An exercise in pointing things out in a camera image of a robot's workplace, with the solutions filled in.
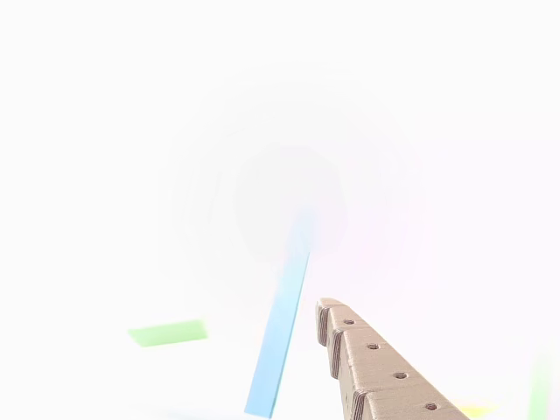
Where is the green cube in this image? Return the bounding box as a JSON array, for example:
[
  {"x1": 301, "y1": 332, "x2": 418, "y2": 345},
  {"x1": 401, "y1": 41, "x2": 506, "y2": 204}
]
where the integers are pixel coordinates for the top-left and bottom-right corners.
[{"x1": 127, "y1": 318, "x2": 209, "y2": 349}]

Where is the blue tape square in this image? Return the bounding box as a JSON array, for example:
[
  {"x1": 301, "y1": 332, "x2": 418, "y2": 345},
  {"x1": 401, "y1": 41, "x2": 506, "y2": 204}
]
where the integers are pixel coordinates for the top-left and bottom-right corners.
[{"x1": 243, "y1": 208, "x2": 317, "y2": 417}]

